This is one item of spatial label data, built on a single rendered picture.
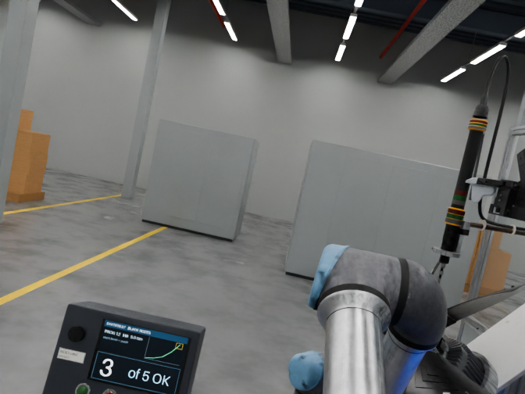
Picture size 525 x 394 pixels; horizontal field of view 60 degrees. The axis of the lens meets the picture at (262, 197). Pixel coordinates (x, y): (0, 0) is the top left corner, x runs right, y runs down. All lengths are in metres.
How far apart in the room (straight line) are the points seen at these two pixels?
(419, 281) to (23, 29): 6.46
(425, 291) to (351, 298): 0.13
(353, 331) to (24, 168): 8.47
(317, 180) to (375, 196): 0.87
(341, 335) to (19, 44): 6.46
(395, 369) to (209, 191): 7.61
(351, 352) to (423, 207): 6.32
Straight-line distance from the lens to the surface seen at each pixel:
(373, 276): 0.76
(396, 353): 0.90
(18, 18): 6.96
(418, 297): 0.78
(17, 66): 6.84
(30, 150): 8.88
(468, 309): 1.43
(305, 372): 1.01
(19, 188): 8.98
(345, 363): 0.66
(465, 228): 1.34
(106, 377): 0.94
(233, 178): 8.31
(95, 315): 0.94
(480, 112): 1.32
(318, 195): 6.70
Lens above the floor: 1.60
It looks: 5 degrees down
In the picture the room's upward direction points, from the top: 12 degrees clockwise
